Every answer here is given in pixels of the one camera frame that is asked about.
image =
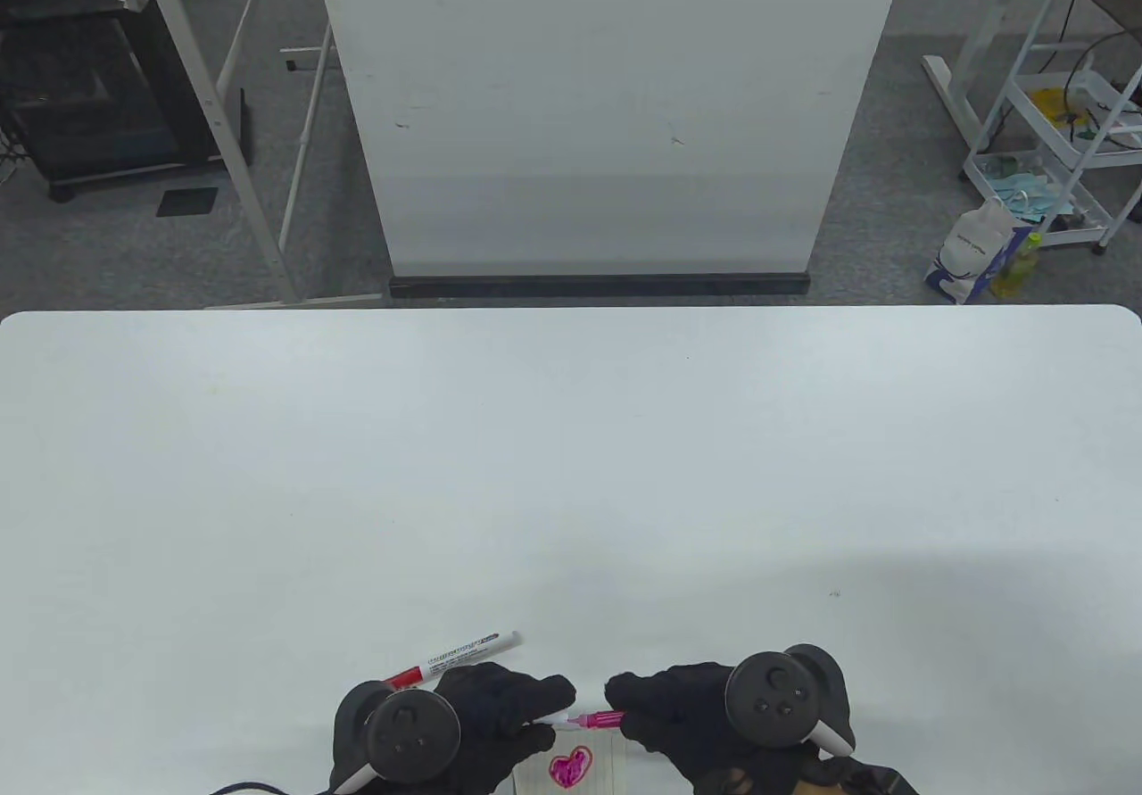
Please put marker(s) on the person's right hand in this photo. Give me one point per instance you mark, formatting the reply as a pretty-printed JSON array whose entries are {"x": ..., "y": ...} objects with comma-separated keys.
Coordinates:
[{"x": 678, "y": 706}]

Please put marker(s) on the person's left hand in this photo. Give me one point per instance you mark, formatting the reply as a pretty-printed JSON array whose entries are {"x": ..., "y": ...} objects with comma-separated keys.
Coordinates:
[{"x": 500, "y": 706}]

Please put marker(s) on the white marker with red cap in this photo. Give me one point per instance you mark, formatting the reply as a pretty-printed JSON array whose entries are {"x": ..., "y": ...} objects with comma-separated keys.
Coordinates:
[{"x": 464, "y": 652}]

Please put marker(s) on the pink glitter glue pen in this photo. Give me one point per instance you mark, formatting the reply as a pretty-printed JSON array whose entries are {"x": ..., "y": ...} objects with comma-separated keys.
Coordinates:
[{"x": 589, "y": 721}]

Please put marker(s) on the lined paper with heart outline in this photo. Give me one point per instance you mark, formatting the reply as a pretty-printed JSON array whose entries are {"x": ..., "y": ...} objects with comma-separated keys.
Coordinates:
[{"x": 571, "y": 768}]

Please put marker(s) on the black board base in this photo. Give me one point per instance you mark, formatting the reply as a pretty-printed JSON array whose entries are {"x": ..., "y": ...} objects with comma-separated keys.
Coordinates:
[{"x": 598, "y": 285}]

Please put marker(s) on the white plastic bag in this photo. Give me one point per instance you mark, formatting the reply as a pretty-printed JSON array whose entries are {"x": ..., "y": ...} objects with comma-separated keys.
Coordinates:
[{"x": 968, "y": 246}]

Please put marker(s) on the yellow bottle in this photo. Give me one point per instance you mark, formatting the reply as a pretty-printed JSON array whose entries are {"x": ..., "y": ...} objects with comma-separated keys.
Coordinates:
[{"x": 1017, "y": 269}]

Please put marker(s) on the black floor mat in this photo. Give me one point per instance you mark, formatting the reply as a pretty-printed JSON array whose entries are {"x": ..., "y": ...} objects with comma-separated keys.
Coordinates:
[{"x": 187, "y": 202}]

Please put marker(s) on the white tube stand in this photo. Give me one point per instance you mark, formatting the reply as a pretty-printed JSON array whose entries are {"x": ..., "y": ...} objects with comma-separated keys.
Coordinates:
[{"x": 304, "y": 144}]

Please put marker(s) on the blue face masks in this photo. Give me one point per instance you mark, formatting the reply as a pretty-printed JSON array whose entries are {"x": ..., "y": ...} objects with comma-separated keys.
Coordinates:
[{"x": 1026, "y": 193}]

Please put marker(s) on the white stand foot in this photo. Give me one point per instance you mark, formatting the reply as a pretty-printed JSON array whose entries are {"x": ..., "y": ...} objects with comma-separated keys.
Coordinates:
[{"x": 950, "y": 99}]

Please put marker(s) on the white utility cart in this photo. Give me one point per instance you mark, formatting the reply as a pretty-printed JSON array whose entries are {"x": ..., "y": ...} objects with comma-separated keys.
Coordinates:
[{"x": 1062, "y": 145}]

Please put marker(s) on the yellow item on cart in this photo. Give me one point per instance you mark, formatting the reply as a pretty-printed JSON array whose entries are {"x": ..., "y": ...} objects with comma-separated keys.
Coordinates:
[{"x": 1053, "y": 103}]

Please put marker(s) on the black cabinet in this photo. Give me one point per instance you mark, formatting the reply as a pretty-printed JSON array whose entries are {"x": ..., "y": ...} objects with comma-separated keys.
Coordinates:
[{"x": 80, "y": 99}]

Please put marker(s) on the white metal frame stand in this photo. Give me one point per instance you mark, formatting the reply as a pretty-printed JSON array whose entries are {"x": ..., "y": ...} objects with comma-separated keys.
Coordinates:
[{"x": 208, "y": 103}]

